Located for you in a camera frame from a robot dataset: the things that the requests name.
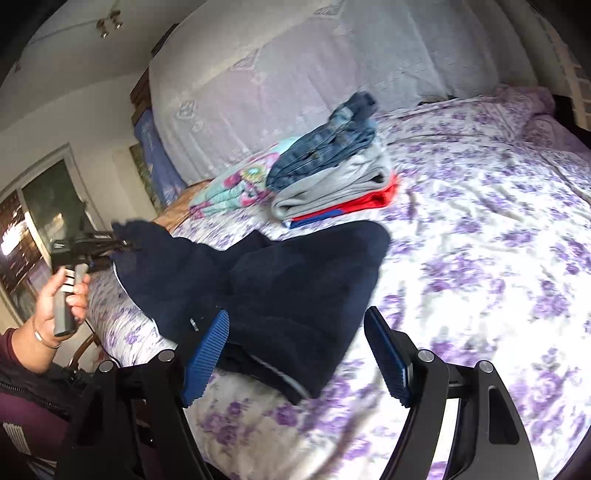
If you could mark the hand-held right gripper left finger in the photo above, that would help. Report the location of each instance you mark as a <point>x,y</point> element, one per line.
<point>207,360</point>

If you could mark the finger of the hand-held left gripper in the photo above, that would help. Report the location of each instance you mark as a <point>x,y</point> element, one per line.
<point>111,240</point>

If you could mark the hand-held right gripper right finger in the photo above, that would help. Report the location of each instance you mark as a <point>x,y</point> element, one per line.
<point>388,360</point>

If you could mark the navy blue pants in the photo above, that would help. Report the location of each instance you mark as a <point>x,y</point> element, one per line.
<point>300,286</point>

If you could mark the person's left forearm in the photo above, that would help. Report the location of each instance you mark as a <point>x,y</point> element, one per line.
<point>18,350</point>

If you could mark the person's left hand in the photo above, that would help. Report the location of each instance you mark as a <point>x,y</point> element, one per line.
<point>46,304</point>

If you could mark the metal-framed window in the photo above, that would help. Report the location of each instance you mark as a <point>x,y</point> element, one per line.
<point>55,194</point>

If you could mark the brown pillow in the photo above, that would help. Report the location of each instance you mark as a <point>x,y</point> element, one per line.
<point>180,207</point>

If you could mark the wooden chair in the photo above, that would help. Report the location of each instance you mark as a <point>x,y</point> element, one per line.
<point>87,344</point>

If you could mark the blue printed cloth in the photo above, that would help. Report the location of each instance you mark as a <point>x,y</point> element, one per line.
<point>157,157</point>

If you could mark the folded teal pink floral blanket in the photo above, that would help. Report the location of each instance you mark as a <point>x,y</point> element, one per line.
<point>231,189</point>

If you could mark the purple floral bedspread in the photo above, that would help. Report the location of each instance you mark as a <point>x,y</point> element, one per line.
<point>461,230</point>

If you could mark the dark wooden furniture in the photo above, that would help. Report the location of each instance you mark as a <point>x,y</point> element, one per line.
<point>141,92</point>

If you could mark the folded red garment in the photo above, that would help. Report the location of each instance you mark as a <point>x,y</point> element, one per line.
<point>364,201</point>

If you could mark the person's maroon clothing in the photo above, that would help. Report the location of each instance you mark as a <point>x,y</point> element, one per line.
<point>32,424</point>

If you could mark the ceiling lamp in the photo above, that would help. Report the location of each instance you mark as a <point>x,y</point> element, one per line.
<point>110,23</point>

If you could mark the folded blue jeans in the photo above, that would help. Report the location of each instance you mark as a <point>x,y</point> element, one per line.
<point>314,152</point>

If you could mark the white lace cloth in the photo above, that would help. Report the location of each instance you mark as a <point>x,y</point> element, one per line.
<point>323,55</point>

